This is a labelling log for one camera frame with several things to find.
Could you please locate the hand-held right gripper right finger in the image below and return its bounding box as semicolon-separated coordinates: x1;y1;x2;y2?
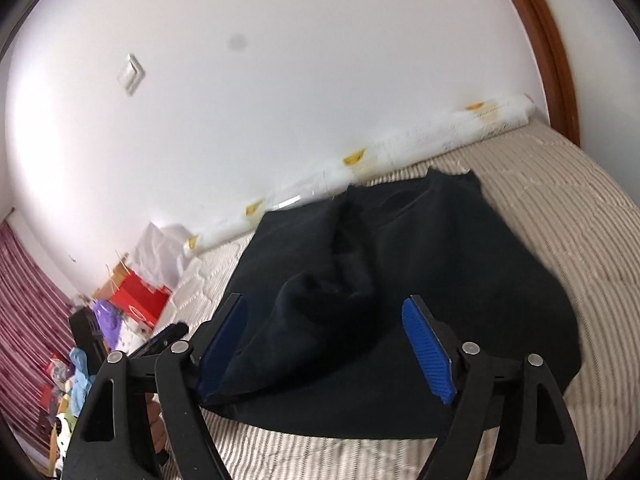
401;295;588;480

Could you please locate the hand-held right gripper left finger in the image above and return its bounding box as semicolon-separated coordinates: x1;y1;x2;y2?
62;292;249;480

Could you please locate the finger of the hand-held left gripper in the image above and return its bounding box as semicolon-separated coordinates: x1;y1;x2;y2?
142;323;190;358

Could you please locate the black shirt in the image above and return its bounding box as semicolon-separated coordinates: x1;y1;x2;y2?
200;167;582;441

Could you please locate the red box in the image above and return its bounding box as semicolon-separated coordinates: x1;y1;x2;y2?
107;270;173;331

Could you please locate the purple bag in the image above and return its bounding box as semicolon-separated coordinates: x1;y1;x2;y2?
92;300;123;351

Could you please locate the white plastic bag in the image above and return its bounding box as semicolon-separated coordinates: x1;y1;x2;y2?
131;222;201;296

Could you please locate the black bag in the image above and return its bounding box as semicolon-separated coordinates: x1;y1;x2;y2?
69;307;108;376

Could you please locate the light blue cloth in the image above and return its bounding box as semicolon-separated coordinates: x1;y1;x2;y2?
67;347;98;416

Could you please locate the red striped curtain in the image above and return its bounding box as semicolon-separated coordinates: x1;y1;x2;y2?
0;220;76;461

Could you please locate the beige striped bed cover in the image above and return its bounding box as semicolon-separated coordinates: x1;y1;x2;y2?
160;120;640;480

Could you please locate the white roll with yellow print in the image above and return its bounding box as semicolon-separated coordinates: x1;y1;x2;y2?
185;94;536;256

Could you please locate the white wall switch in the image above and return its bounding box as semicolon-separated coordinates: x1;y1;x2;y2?
117;53;146;95

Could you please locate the brown wooden frame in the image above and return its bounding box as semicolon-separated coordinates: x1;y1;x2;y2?
487;0;581;148

